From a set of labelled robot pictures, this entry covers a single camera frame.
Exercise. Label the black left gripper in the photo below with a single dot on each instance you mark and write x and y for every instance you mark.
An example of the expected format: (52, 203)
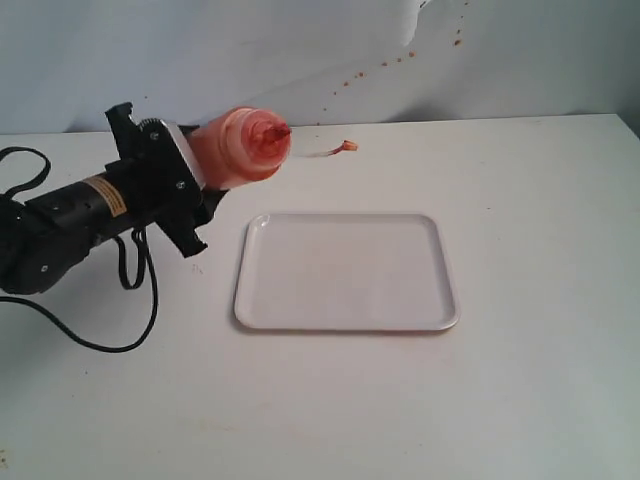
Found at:
(177, 221)

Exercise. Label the red sauce squeeze bottle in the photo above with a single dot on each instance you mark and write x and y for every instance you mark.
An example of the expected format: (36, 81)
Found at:
(244, 145)

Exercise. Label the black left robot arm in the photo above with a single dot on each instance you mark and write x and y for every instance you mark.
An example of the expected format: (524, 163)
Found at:
(42, 238)

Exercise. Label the white rectangular tray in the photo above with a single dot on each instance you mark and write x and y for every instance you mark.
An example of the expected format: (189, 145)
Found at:
(345, 272)

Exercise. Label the white backdrop sheet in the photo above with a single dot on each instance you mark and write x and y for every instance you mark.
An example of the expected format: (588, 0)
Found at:
(64, 63)

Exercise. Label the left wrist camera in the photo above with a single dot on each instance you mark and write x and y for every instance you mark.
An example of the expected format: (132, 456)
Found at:
(171, 168)

